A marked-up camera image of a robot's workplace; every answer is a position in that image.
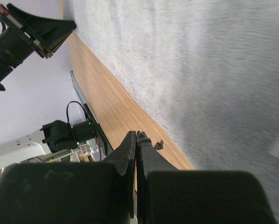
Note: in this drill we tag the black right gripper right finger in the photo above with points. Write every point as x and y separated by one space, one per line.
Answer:
167 195

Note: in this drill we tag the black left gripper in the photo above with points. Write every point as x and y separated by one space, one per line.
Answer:
24 33

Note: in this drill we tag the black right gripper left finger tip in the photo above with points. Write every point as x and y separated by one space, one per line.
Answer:
71 193

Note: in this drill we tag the light grey panda towel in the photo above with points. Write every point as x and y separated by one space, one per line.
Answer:
206 70

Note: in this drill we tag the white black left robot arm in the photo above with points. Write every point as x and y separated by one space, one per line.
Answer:
53 137

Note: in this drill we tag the aluminium frame rail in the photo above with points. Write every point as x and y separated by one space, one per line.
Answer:
83 100

